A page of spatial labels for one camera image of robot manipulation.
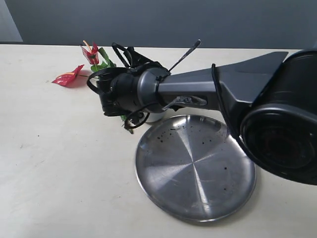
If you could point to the round stainless steel plate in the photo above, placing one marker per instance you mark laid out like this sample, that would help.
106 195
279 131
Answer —
191 168

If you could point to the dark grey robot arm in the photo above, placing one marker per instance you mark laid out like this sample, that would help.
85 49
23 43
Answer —
269 103

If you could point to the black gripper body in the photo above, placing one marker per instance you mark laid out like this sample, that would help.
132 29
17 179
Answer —
133 60

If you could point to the red anthurium artificial plant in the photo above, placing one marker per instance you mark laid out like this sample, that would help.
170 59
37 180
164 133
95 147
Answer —
97 58

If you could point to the long silver metal spoon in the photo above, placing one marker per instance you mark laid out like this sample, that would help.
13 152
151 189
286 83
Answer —
195 45

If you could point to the white scalloped flower pot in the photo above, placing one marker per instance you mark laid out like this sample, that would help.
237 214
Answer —
153 117

